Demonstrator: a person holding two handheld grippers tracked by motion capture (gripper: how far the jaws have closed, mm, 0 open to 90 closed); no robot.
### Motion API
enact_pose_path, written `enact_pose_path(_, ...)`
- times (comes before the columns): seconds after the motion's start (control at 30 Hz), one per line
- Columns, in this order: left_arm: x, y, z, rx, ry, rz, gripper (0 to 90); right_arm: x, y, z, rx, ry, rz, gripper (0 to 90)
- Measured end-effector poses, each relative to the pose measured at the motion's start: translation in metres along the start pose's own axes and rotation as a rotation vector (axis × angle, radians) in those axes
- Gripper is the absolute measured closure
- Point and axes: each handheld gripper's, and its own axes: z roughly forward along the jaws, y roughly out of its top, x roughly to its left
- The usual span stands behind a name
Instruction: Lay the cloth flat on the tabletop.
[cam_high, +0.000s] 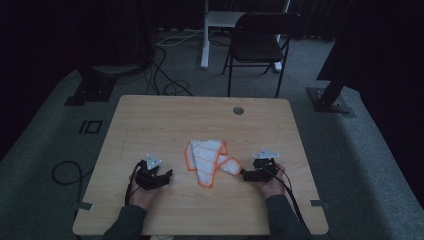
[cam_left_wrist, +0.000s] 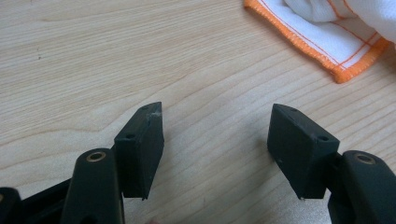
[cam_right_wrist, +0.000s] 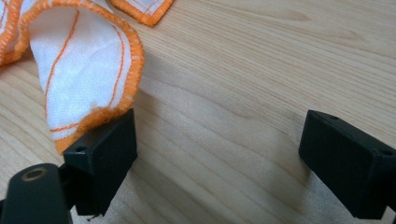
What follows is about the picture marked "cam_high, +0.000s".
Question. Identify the black folding chair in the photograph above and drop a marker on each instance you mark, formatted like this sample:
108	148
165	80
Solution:
256	46

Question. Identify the white cloth with orange edging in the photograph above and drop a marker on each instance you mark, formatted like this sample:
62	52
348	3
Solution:
208	160

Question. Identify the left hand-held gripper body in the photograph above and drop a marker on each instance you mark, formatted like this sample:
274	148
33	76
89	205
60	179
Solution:
150	178

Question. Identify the person's right hand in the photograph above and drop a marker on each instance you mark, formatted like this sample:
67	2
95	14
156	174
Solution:
275	188

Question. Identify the person's left hand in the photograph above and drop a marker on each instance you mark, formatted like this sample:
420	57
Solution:
141	198

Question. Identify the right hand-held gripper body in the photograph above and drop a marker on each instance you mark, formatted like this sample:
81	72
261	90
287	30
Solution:
265	170

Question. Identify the black metal stand with base plate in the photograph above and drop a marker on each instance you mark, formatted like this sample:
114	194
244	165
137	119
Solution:
91	90
330	100

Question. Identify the round dark stand base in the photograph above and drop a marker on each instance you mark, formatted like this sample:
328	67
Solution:
116	69

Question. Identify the white desk frame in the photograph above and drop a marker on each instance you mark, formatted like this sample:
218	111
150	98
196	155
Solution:
205	46

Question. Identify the grey tape strip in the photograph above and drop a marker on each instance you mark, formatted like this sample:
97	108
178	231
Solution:
83	206
319	203

